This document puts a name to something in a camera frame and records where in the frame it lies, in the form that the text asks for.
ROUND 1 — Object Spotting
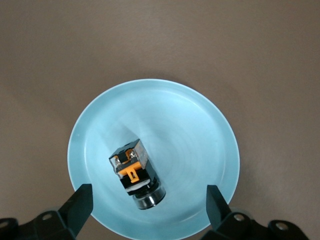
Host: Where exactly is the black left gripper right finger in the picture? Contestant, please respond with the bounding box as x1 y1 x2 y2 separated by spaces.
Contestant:
201 184 311 240

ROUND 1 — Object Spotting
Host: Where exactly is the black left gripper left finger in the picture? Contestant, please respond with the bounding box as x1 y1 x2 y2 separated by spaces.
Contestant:
0 183 94 240

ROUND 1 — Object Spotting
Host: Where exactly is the orange and black switch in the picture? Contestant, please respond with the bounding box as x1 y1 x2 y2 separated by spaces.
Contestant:
108 138 167 211

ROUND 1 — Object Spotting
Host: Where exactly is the light blue round plate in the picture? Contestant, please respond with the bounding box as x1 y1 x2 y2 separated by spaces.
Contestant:
66 78 241 240

